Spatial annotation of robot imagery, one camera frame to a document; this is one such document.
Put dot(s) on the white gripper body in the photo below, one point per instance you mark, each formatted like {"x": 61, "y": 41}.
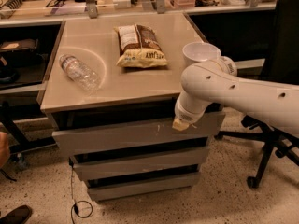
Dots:
{"x": 184, "y": 115}

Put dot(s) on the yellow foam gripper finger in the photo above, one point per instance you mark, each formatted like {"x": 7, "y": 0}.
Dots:
{"x": 180, "y": 125}

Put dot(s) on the grey top drawer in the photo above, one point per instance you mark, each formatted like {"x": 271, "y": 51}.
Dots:
{"x": 133, "y": 134}

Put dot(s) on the grey drawer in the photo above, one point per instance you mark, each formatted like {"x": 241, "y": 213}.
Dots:
{"x": 133, "y": 134}
{"x": 142, "y": 164}
{"x": 142, "y": 187}

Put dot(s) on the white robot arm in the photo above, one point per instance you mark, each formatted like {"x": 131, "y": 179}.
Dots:
{"x": 216, "y": 81}

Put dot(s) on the grey drawer cabinet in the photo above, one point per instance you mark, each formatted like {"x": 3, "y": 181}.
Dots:
{"x": 125, "y": 95}

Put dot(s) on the grey middle drawer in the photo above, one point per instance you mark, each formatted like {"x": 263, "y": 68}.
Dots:
{"x": 142, "y": 164}

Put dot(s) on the grey bottom drawer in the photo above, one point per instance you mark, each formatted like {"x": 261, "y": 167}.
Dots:
{"x": 142, "y": 187}

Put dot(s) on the white bowl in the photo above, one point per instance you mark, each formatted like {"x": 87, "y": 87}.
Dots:
{"x": 197, "y": 52}

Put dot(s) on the yellow brown chip bag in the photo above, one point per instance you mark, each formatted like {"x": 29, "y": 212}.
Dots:
{"x": 139, "y": 47}

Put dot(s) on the black office chair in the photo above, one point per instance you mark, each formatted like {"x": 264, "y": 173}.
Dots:
{"x": 281, "y": 65}

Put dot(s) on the clear plastic water bottle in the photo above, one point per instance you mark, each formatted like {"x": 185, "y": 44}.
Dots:
{"x": 80, "y": 72}

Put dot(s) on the dark shoe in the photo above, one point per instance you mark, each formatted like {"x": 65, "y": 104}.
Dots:
{"x": 17, "y": 216}

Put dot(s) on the long background workbench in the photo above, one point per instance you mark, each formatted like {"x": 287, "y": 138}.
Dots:
{"x": 16, "y": 12}

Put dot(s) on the black soldering coil stand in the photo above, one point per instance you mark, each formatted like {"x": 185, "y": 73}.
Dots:
{"x": 9, "y": 7}

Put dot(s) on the black desk leg frame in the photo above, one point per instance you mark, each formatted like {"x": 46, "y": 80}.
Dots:
{"x": 8, "y": 115}

